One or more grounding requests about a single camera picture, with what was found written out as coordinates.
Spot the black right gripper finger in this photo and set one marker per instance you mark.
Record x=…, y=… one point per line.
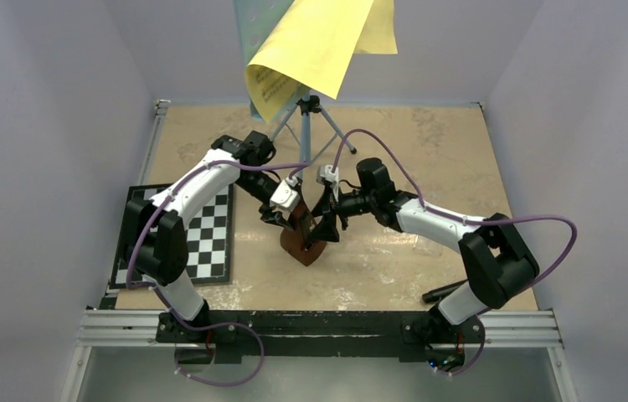
x=322, y=205
x=324, y=230

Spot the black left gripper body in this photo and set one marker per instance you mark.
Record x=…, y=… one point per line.
x=266, y=210

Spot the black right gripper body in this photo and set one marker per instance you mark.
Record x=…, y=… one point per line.
x=345, y=205

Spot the brown wooden metronome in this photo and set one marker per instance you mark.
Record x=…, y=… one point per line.
x=296, y=238

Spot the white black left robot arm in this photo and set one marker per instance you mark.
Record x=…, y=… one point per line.
x=153, y=234

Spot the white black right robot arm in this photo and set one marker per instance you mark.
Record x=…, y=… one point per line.
x=497, y=262

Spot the black white checkerboard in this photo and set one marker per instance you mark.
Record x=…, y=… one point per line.
x=209, y=240

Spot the blue tripod music stand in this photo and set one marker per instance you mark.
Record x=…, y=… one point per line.
x=308, y=106

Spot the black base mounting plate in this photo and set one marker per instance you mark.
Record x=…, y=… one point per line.
x=409, y=336

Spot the black cylindrical tube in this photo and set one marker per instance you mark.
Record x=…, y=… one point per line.
x=437, y=294

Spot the yellow sheet music paper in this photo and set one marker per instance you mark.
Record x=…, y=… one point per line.
x=290, y=47

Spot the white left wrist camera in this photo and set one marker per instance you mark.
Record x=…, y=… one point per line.
x=287, y=195

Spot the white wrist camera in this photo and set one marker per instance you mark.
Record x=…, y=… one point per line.
x=287, y=195
x=329, y=176

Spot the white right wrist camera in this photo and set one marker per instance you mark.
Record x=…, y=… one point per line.
x=329, y=176

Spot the aluminium frame rail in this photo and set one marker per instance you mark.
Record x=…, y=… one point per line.
x=154, y=328

